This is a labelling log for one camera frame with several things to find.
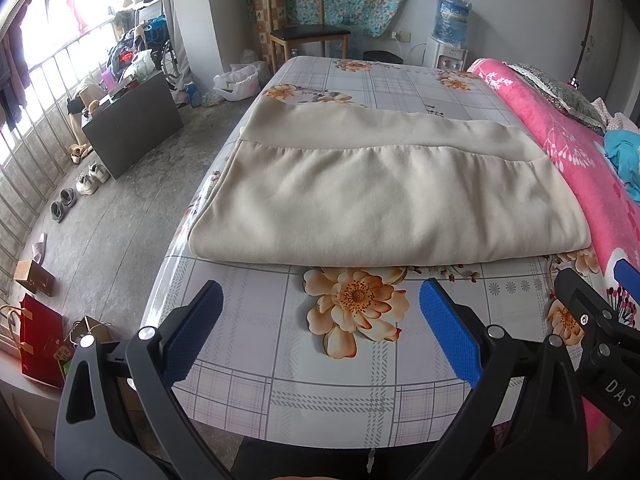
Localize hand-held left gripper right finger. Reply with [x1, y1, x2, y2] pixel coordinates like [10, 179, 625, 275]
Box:
[419, 277, 586, 480]

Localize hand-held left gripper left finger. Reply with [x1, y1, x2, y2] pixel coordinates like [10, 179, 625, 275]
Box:
[54, 280, 236, 480]

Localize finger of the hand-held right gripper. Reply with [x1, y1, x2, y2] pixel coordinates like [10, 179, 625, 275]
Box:
[554, 267, 626, 361]
[612, 257, 640, 333]

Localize beige zip jacket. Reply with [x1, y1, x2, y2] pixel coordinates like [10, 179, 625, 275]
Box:
[187, 94, 593, 267]

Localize pile of bags and clothes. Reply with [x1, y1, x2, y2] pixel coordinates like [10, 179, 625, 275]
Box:
[97, 14, 173, 86]

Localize hanging dark clothes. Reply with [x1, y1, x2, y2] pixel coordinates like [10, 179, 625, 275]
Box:
[0, 0, 33, 131]

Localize brown paper bag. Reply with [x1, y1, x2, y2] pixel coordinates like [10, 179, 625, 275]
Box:
[70, 316, 116, 346]

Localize bed with floral checked sheet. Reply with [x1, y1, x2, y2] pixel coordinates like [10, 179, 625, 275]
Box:
[140, 55, 621, 448]

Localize turquoise printed cloth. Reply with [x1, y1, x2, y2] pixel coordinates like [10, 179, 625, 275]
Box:
[602, 130, 640, 186]

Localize pink floral fleece blanket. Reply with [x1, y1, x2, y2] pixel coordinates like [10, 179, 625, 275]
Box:
[467, 57, 640, 431]

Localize red paper bag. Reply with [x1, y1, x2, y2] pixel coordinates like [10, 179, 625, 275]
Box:
[17, 294, 76, 390]

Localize pink patterned cloth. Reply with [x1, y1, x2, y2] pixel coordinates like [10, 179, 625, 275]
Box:
[592, 97, 640, 136]

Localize brown cardboard box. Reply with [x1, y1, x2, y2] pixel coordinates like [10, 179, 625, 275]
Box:
[14, 260, 56, 297]

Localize grey patterned pillow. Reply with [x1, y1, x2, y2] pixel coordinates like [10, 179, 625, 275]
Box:
[507, 62, 606, 133]

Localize black low cabinet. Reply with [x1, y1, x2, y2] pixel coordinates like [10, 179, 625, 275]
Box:
[80, 70, 183, 181]

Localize white plastic bag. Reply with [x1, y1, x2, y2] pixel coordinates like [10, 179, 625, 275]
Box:
[212, 62, 261, 102]

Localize metal window railing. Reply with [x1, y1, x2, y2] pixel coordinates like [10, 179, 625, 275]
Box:
[0, 10, 126, 301]

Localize white water dispenser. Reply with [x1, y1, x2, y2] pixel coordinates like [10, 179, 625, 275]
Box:
[425, 40, 471, 71]

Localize clear plastic container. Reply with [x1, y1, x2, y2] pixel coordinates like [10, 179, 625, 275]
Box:
[327, 35, 363, 61]

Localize blue water dispenser bottle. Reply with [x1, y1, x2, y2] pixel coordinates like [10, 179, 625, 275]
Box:
[432, 0, 473, 48]

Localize wooden chair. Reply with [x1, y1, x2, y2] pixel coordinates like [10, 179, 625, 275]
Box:
[262, 0, 353, 73]

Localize patterned box stack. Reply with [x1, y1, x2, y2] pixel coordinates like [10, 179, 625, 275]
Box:
[251, 0, 276, 61]

